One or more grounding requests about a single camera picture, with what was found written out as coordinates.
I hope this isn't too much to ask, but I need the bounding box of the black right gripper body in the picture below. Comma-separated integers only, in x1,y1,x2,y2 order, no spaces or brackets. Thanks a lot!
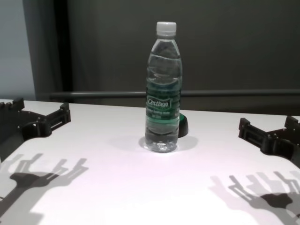
261,127,300,169

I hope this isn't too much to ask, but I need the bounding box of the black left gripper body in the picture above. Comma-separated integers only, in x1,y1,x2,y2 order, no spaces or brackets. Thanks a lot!
0,109,53,161

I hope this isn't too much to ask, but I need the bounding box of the grey vertical frame post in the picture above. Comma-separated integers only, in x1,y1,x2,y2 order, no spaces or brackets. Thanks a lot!
54,0,76,104

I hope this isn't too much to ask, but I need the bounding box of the green black push button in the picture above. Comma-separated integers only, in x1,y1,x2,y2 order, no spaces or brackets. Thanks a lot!
178,113,189,138

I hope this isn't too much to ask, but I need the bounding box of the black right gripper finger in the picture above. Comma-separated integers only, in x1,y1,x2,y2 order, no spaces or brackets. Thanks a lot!
238,118,265,146
285,115,300,132

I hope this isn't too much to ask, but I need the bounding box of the clear water bottle green label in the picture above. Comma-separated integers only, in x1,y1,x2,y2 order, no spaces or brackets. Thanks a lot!
143,21,183,153

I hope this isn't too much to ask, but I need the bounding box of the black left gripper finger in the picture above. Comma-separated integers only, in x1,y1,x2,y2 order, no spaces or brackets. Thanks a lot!
46,102,71,131
0,98,25,113

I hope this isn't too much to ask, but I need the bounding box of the thin grey horizontal rail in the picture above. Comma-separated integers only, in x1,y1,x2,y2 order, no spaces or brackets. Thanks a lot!
49,90,300,99

